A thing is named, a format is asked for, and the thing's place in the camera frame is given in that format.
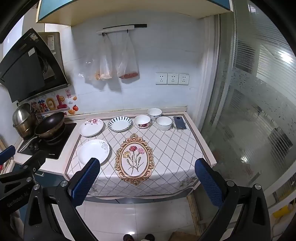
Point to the person's shoe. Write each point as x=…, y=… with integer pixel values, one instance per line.
x=148, y=237
x=128, y=238

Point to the stainless steel pot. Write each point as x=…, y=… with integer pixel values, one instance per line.
x=22, y=115

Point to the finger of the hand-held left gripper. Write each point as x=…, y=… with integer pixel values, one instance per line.
x=34, y=161
x=5, y=154

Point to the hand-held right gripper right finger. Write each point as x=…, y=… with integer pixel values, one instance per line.
x=208, y=183

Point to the black range hood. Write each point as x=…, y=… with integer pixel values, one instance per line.
x=23, y=69

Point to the clear plastic bag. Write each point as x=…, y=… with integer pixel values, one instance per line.
x=91, y=67

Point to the red floral white bowl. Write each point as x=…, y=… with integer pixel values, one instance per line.
x=142, y=120

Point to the diamond pattern floral tablecloth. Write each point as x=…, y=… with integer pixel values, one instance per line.
x=166, y=150

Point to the plastic bag with red contents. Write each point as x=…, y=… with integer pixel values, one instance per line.
x=127, y=62

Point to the blue patterned white bowl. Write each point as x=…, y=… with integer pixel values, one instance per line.
x=154, y=113

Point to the yellow plastic object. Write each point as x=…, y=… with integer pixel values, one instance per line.
x=281, y=212

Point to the pink floral white plate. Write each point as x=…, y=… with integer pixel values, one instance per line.
x=91, y=128

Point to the person's left shoe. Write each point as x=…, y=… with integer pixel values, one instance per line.
x=128, y=238

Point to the white plate with grey flower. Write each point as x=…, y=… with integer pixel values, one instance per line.
x=91, y=151

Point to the white wall socket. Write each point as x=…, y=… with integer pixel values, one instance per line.
x=172, y=79
x=161, y=78
x=183, y=79

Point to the colourful wall stickers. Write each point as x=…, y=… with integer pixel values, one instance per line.
x=49, y=103

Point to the wall cabinet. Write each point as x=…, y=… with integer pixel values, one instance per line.
x=127, y=11

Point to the blue striped plate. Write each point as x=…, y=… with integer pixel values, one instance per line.
x=119, y=124

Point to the blue smartphone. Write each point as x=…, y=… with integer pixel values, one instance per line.
x=180, y=122

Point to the black cooktop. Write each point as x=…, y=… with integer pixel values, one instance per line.
x=57, y=148

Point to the white bowl with dark rim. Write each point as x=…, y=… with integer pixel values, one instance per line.
x=164, y=122

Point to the person's right shoe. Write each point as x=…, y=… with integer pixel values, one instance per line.
x=148, y=237

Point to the wall hook rail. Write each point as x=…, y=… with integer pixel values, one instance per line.
x=115, y=29

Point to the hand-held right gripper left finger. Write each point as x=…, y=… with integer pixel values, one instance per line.
x=85, y=180

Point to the cardboard box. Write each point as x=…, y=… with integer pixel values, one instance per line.
x=179, y=236

